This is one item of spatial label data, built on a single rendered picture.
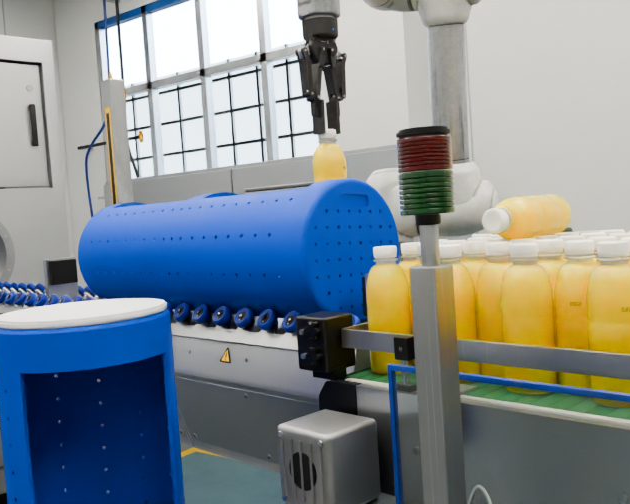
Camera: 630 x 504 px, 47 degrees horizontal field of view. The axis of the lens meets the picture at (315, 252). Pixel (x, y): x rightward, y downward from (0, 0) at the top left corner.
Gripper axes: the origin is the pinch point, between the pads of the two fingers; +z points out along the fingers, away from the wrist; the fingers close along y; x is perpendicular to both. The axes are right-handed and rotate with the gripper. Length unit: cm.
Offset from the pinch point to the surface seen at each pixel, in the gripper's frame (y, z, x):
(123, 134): -28, -12, -129
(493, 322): 19, 37, 50
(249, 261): 20.5, 28.2, -3.9
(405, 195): 45, 18, 55
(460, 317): 21, 36, 45
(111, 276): 20, 32, -60
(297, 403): 20, 55, 6
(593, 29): -270, -63, -61
